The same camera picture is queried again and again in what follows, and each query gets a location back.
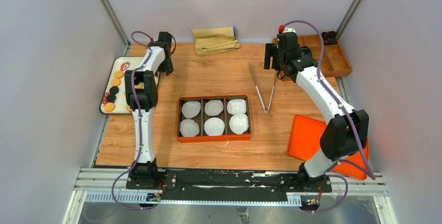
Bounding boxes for round yellow cookie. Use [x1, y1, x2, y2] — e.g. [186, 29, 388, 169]
[114, 70, 124, 79]
[110, 79, 121, 86]
[104, 102, 115, 112]

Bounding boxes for metal tongs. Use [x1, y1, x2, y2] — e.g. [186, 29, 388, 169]
[248, 62, 277, 114]

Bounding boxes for black sandwich cookie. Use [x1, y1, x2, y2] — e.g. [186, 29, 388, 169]
[109, 86, 119, 95]
[105, 94, 116, 103]

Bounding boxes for white strawberry tray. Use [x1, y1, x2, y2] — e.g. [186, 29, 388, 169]
[100, 51, 165, 115]

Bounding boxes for orange compartment cookie box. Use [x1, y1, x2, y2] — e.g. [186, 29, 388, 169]
[177, 95, 252, 143]

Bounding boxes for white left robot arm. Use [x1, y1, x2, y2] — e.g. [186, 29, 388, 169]
[124, 31, 174, 189]

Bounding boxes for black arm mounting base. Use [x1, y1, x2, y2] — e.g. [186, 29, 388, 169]
[126, 169, 332, 203]

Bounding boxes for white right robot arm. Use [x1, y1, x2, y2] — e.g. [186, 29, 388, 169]
[264, 28, 369, 192]

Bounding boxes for folded yellow cloth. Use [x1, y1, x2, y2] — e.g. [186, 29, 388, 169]
[192, 27, 240, 56]

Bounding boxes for dark rolled item in corner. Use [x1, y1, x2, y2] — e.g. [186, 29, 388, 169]
[321, 31, 338, 45]

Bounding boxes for wooden compartment organizer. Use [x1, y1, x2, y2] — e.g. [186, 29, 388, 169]
[272, 34, 353, 82]

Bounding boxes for white paper cup back right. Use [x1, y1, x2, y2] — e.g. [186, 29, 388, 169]
[227, 99, 247, 115]

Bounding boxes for white paper cup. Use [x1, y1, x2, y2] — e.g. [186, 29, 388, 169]
[204, 117, 225, 136]
[179, 119, 200, 137]
[204, 99, 224, 116]
[181, 101, 201, 119]
[229, 114, 249, 134]
[227, 99, 247, 115]

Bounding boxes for white paper cup back left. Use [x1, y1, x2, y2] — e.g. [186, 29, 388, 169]
[181, 101, 201, 119]

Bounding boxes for white paper cup front right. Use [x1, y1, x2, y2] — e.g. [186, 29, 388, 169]
[229, 114, 249, 134]

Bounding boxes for white paper cup back middle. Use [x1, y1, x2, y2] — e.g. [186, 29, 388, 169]
[204, 99, 224, 116]

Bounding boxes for orange box lid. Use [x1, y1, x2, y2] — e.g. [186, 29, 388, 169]
[287, 115, 367, 180]

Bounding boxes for white paper cup front left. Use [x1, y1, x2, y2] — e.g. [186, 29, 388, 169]
[179, 119, 200, 137]

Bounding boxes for white paper cup front middle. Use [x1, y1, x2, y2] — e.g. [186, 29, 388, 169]
[204, 117, 225, 136]

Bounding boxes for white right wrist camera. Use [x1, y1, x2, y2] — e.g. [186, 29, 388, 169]
[278, 24, 296, 34]

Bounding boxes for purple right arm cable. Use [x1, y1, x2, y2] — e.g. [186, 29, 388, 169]
[283, 20, 376, 214]

